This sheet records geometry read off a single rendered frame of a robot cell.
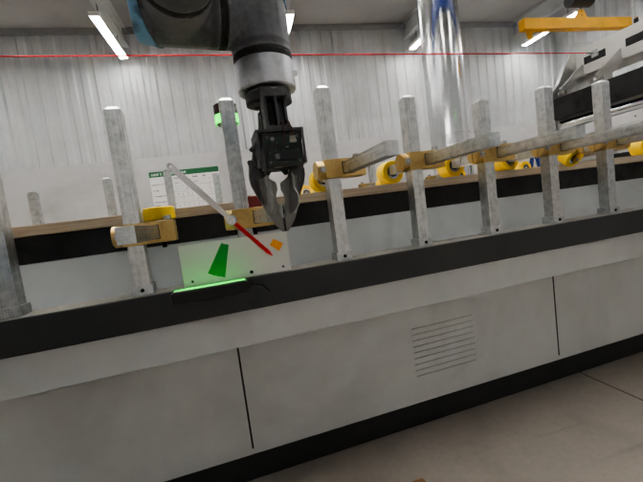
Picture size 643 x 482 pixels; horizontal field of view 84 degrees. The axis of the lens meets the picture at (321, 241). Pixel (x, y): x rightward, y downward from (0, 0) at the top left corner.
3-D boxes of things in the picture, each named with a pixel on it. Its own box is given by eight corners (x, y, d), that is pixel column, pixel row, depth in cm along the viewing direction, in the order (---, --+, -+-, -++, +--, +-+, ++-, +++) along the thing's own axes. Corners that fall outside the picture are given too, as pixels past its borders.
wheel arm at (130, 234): (139, 248, 59) (135, 222, 59) (116, 251, 58) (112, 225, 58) (171, 238, 101) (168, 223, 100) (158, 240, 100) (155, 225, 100)
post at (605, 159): (617, 219, 125) (609, 78, 121) (610, 221, 124) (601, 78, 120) (607, 219, 128) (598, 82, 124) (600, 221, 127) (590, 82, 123)
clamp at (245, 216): (280, 224, 90) (277, 204, 90) (226, 230, 87) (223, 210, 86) (277, 224, 96) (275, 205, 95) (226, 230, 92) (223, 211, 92)
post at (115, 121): (155, 313, 84) (119, 104, 80) (139, 316, 83) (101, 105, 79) (158, 310, 87) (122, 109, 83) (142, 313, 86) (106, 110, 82)
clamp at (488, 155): (517, 158, 110) (515, 142, 109) (479, 162, 106) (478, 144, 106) (501, 162, 116) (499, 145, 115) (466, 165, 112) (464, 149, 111)
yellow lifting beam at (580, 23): (641, 33, 441) (640, 7, 438) (525, 36, 404) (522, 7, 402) (633, 37, 450) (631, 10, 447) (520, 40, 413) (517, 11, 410)
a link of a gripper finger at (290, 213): (291, 231, 54) (282, 170, 53) (283, 230, 60) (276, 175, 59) (310, 229, 55) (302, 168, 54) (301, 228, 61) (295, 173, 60)
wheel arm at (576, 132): (587, 138, 86) (586, 122, 85) (575, 139, 85) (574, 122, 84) (454, 169, 133) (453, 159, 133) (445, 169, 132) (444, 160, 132)
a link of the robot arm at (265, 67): (232, 77, 58) (290, 76, 61) (236, 107, 59) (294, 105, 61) (235, 52, 50) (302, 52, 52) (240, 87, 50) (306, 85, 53)
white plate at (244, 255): (291, 269, 92) (286, 230, 91) (184, 288, 84) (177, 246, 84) (291, 269, 92) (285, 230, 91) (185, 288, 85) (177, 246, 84)
